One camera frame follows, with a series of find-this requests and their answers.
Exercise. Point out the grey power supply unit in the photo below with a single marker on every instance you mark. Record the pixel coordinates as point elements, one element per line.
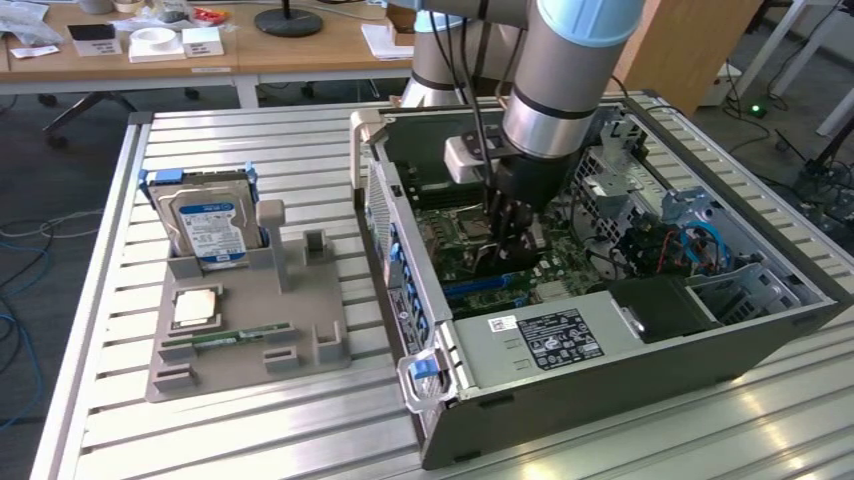
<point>553,335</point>

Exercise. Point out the open grey PC case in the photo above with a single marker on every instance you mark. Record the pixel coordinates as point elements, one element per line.
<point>600,380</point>

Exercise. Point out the silver hinged bracket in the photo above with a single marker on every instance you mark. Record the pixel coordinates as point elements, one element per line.
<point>690,205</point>

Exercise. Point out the black tripod stand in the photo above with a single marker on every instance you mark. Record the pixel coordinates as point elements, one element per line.
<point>823,165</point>

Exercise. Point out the hard disk with blue caddy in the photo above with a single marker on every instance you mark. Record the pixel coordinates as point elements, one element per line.
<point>206,225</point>

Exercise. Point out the black round lamp base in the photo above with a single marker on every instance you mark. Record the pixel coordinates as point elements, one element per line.
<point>287,25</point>

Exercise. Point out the device with green light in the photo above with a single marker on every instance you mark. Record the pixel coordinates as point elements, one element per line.
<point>756,109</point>

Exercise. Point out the stack of white papers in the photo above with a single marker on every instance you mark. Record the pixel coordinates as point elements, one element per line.
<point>387,45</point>

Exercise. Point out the blue case latch tab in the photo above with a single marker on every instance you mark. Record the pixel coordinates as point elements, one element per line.
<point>423,371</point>

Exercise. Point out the black low-profile graphics card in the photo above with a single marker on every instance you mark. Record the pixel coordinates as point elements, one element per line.
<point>480,262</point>

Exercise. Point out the wooden cabinet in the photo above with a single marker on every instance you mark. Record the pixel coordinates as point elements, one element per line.
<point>680,50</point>

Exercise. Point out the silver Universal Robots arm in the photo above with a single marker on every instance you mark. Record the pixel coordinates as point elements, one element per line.
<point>560,75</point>

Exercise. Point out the CPU socket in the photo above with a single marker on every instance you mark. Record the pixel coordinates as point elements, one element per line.
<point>469,225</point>

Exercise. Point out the green RAM stick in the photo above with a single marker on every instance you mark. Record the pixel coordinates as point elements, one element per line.
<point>220,338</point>

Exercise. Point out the grey plastic parts rack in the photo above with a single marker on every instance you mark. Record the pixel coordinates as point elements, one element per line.
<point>267,305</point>

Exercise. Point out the white floor box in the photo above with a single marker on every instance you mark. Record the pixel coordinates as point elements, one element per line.
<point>727,85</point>

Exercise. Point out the white box with tape roll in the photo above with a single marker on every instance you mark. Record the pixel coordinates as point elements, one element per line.
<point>156,47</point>

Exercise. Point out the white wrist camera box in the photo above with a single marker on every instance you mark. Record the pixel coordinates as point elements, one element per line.
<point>461,160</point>

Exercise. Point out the blue expansion slot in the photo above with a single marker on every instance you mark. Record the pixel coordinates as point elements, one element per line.
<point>476,287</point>

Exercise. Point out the white box with black top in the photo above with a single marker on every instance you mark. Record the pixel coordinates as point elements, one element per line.
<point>94,40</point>

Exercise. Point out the grey cup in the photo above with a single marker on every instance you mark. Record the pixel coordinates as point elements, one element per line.
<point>96,6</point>

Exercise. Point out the green motherboard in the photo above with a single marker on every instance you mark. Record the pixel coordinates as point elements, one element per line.
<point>567,262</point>

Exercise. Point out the silver CPU chip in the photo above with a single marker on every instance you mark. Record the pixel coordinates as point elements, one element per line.
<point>193,307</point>

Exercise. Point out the dark bagged object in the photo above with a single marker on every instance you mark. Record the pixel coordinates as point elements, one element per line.
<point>173,15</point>

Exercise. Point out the silver disk bay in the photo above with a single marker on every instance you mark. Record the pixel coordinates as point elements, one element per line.
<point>747,295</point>

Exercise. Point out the silver chipset heatsink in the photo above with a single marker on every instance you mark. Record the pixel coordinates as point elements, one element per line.
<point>552,291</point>

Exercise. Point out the silver perforated drive cage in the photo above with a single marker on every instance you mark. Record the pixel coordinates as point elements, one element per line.
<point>613,195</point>

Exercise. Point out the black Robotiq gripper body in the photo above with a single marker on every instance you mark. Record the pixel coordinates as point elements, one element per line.
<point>536,180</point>

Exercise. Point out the small red item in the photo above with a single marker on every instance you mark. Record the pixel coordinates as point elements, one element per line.
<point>208,16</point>

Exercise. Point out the red and white card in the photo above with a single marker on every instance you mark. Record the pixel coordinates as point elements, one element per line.
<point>33,51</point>

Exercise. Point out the brown cardboard box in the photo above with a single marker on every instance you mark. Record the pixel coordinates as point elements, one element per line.
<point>401,20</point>

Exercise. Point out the clear plastic bag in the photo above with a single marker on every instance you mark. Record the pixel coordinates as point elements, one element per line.
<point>26,22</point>

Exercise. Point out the black office chair base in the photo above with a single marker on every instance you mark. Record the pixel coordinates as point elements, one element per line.
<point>86,107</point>

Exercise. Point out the plain white box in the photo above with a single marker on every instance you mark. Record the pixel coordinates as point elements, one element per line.
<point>201,42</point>

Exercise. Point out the white table frame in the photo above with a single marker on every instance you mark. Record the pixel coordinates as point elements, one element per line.
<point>842,114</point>

